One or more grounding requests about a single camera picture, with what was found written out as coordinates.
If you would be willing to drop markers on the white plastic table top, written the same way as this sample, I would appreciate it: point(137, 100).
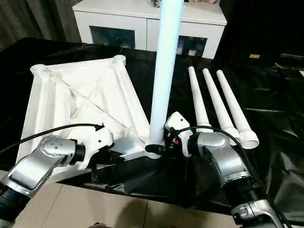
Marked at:
point(83, 95)

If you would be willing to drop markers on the white plastic table leg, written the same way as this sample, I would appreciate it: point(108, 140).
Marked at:
point(221, 107)
point(166, 71)
point(199, 104)
point(237, 111)

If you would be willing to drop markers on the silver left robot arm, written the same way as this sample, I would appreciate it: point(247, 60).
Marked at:
point(42, 164)

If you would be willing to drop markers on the white jar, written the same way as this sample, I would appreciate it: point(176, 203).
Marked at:
point(180, 50)
point(193, 52)

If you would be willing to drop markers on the black mat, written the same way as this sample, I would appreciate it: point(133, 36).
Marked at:
point(273, 130)

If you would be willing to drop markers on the small yellow box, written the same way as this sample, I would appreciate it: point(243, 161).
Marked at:
point(254, 56)

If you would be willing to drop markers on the white cabinet with glass doors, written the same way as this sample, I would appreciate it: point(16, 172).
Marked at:
point(118, 19)

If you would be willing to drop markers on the white sheet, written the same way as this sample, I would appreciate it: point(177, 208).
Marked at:
point(301, 73)

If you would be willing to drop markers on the grey curtain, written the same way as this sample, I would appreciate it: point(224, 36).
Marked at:
point(35, 21)

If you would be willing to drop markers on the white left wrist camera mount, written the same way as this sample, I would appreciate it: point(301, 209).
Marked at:
point(97, 142)

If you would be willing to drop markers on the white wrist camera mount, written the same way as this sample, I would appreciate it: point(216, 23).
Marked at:
point(180, 123)
point(97, 142)

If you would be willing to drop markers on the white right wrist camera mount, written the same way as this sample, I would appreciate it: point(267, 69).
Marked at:
point(180, 123)

